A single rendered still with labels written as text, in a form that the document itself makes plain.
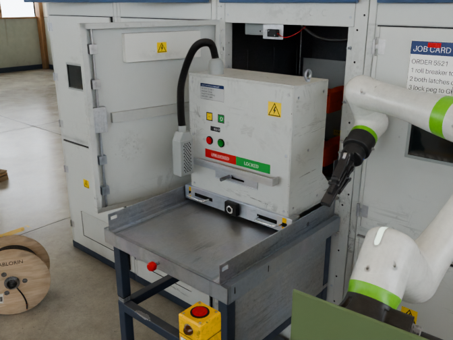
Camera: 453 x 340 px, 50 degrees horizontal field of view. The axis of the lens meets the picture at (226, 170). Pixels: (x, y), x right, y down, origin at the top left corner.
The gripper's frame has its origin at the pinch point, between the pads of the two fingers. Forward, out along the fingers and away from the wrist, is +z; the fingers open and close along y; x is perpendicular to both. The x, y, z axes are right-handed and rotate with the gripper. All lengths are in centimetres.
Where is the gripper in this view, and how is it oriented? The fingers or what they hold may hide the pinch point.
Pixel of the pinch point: (329, 195)
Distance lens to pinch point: 152.1
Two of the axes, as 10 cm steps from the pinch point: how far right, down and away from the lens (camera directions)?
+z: -5.2, 7.0, -5.0
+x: 8.3, 2.5, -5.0
